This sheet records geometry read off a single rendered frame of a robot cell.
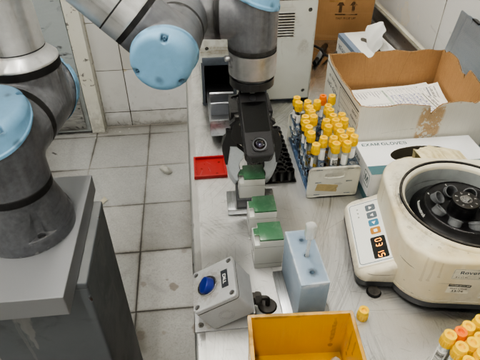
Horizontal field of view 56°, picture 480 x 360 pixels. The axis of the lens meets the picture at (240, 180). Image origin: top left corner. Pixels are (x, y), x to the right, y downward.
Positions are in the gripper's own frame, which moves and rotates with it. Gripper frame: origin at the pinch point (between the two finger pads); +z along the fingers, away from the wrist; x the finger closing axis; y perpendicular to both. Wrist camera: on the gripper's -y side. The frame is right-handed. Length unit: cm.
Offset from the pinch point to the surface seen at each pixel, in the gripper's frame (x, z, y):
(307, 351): -4.4, 4.7, -31.6
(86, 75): 69, 57, 162
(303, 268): -4.6, -3.9, -24.2
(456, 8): -56, -14, 45
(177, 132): 24, 94, 159
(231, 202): 3.8, 4.7, -0.6
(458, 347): -19.5, -5.4, -38.2
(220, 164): 5.1, 5.9, 12.8
